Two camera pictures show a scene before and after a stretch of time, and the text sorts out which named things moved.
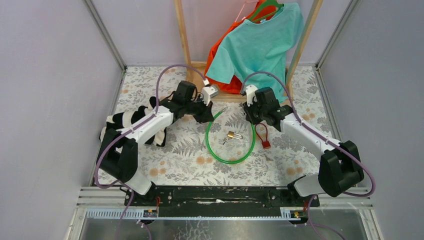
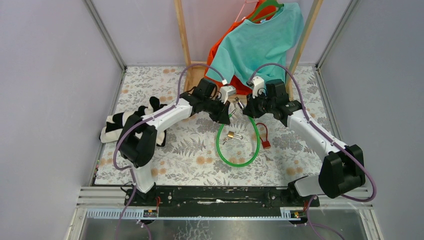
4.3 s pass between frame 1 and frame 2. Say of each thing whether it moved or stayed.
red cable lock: stayed
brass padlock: stayed
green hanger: stayed
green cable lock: moved
